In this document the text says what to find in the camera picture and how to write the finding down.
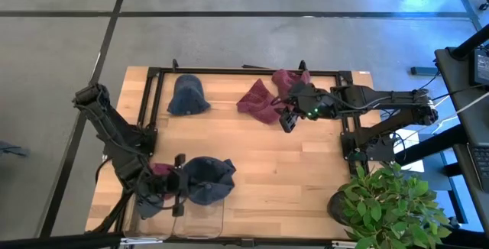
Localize green potted plant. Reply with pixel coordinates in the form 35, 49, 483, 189
342, 163, 454, 249

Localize black diagonal strut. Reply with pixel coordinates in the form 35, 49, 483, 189
395, 124, 469, 166

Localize black screen device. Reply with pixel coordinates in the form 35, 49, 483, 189
473, 48, 489, 86

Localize black side desk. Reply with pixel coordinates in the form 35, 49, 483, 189
434, 46, 489, 227

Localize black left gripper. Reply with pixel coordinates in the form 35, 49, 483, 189
135, 153, 190, 218

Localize white cable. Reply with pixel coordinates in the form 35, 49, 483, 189
397, 92, 489, 143

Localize dark laptop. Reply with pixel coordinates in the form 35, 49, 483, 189
466, 141, 489, 204

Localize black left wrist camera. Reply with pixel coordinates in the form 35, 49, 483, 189
135, 199, 165, 219

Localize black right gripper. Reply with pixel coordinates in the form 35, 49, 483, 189
278, 82, 325, 134

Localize purple towel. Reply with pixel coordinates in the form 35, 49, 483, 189
149, 162, 176, 177

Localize black plant pot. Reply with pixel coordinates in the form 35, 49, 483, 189
327, 190, 351, 227

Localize maroon fabric hat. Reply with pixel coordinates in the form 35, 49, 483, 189
270, 68, 312, 101
235, 78, 286, 125

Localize black frame post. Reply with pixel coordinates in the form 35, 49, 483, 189
449, 23, 489, 60

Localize black frame bar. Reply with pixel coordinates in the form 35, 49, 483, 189
0, 231, 127, 249

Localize clear plastic bin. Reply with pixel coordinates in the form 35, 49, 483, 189
122, 187, 225, 241

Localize black metal table frame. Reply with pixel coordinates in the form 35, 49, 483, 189
129, 58, 383, 248

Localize dark blue fabric hat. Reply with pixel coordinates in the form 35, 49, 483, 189
182, 156, 237, 206
167, 73, 212, 117

